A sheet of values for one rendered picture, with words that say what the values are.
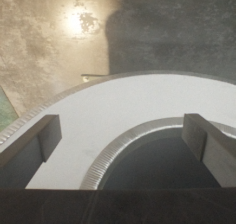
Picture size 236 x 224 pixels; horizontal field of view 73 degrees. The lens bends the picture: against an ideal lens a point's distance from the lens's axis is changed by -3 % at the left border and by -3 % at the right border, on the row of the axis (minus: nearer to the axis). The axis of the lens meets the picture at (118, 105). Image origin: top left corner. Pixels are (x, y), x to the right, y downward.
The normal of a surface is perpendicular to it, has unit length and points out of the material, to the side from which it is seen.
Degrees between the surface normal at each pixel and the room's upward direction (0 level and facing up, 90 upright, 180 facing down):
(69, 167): 90
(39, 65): 0
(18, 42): 0
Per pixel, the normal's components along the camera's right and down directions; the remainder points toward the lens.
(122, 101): 0.00, -0.75
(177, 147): -0.05, 0.66
